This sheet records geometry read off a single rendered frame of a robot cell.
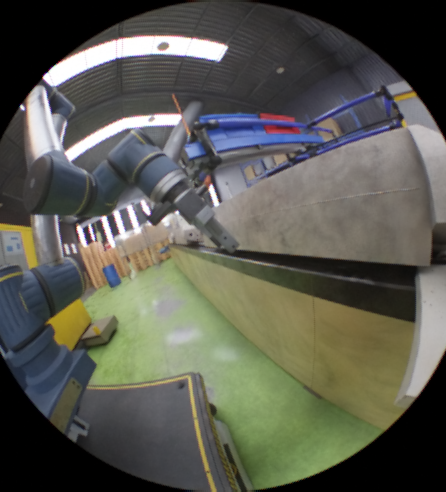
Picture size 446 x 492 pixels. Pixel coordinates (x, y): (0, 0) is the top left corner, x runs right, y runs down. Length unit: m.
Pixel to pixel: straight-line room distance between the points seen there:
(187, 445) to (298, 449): 0.49
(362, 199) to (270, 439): 0.97
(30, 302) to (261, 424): 1.06
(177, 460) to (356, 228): 0.79
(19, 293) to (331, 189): 0.80
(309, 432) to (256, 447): 0.25
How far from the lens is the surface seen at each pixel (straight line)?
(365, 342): 0.43
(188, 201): 0.32
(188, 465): 0.68
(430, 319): 0.23
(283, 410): 0.98
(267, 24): 9.72
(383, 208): 0.28
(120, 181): 0.42
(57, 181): 0.31
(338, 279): 0.34
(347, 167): 0.30
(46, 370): 0.61
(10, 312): 0.58
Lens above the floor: 0.95
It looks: 10 degrees down
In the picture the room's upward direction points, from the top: 20 degrees counter-clockwise
